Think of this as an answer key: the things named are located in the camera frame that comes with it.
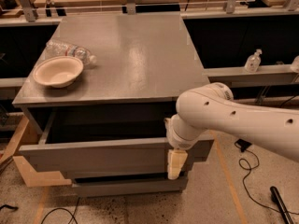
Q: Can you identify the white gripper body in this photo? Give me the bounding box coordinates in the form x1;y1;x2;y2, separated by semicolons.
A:
165;115;203;150

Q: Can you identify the grey top drawer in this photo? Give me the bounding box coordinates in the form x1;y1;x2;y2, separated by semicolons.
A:
18;109;215;175

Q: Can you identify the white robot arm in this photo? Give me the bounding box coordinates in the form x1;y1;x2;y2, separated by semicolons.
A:
164;82;299;180

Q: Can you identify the grey drawer cabinet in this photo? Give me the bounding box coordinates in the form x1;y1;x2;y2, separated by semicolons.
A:
12;13;216;199

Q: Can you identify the grey bottom drawer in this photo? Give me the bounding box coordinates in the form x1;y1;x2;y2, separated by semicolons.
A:
72;176;188;197

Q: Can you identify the black power adapter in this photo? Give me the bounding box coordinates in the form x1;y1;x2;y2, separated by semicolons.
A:
235;139;251;152

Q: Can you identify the hand sanitizer pump bottle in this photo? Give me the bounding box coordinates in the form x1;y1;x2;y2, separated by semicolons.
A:
244;49;263;73

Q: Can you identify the black tube on floor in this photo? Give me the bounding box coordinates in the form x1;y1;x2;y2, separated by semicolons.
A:
270;186;293;224

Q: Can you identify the white paper bowl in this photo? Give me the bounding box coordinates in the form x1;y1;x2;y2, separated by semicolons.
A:
33;56;84;88

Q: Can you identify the clear plastic water bottle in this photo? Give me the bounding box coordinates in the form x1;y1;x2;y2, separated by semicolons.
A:
45;39;97;65

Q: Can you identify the light wooden board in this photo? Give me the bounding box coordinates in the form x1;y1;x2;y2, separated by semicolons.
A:
0;116;71;187

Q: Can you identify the black floor cable right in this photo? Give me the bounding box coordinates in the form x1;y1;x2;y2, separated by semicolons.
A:
234;140;299;217

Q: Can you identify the black floor cable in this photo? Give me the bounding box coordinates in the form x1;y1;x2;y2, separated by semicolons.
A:
234;140;299;217
40;197;81;224

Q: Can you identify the grey metal rail shelf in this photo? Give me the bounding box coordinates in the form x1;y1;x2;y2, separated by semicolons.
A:
204;64;299;88

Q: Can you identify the black floor cable left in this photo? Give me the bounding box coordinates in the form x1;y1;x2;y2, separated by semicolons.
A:
40;197;81;224

